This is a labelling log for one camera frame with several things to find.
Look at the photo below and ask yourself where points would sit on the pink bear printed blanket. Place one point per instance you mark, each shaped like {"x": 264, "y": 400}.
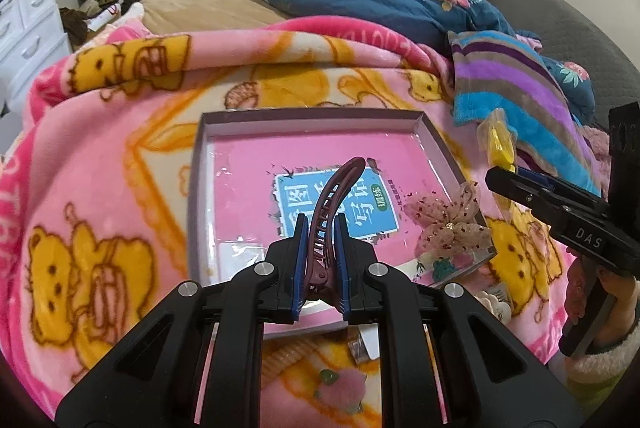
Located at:
{"x": 100, "y": 158}

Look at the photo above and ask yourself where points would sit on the grey padded headboard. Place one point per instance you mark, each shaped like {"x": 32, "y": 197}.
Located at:
{"x": 575, "y": 23}

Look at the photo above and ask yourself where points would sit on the person's right forearm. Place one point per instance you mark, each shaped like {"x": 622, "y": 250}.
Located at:
{"x": 607, "y": 368}

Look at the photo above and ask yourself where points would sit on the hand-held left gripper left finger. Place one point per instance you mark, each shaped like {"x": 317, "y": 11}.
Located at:
{"x": 299, "y": 258}

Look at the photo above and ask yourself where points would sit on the striped fleece blanket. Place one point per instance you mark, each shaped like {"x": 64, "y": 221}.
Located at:
{"x": 500, "y": 78}

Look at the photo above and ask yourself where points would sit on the white drawer dresser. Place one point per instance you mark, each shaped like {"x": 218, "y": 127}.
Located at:
{"x": 25, "y": 23}

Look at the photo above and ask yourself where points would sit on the grey shallow cardboard box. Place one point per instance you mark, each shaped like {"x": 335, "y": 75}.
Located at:
{"x": 198, "y": 208}

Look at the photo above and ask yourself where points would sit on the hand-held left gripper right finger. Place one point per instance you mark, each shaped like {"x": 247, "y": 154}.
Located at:
{"x": 341, "y": 258}

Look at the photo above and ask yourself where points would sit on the sheer glitter bow hair clip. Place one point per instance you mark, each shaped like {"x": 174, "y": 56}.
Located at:
{"x": 450, "y": 228}

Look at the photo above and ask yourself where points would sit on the yellow earrings clear packet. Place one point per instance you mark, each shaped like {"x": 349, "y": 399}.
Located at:
{"x": 497, "y": 143}

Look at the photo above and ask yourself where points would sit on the pink book with blue label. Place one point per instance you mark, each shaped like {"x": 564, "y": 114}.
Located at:
{"x": 240, "y": 168}

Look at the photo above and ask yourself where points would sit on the maroon long hair clip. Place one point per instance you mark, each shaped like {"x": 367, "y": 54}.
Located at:
{"x": 330, "y": 203}

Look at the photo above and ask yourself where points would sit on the person's right hand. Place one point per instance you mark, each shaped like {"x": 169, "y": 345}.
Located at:
{"x": 620, "y": 303}

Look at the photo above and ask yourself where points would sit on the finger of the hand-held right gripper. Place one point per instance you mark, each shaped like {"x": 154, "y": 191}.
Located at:
{"x": 560, "y": 188}
{"x": 520, "y": 195}

